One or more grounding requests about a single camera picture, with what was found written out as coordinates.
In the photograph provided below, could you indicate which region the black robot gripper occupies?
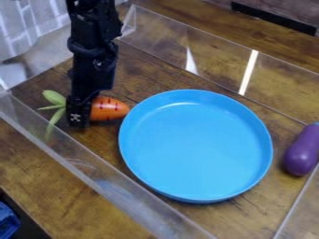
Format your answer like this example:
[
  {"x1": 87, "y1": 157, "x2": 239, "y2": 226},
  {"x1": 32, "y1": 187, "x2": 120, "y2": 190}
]
[{"x1": 65, "y1": 0, "x2": 122, "y2": 128}]

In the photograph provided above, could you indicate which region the orange toy carrot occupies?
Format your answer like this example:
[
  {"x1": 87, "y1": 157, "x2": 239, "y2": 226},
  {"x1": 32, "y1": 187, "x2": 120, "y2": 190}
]
[{"x1": 40, "y1": 90, "x2": 130, "y2": 124}]

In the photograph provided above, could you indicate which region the blue round tray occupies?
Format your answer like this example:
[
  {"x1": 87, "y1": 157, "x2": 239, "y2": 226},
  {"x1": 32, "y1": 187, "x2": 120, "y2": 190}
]
[{"x1": 119, "y1": 90, "x2": 272, "y2": 204}]

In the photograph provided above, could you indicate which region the blue object at corner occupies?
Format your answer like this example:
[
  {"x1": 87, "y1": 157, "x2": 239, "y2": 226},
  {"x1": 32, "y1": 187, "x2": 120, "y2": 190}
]
[{"x1": 0, "y1": 202, "x2": 20, "y2": 239}]

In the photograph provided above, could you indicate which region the purple toy eggplant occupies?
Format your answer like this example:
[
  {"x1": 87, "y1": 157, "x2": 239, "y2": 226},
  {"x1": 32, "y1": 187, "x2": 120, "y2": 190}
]
[{"x1": 283, "y1": 122, "x2": 319, "y2": 176}]

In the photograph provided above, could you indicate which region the clear acrylic enclosure wall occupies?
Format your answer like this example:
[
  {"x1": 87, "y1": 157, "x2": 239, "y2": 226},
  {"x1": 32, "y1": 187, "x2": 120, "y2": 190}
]
[{"x1": 0, "y1": 0, "x2": 319, "y2": 239}]

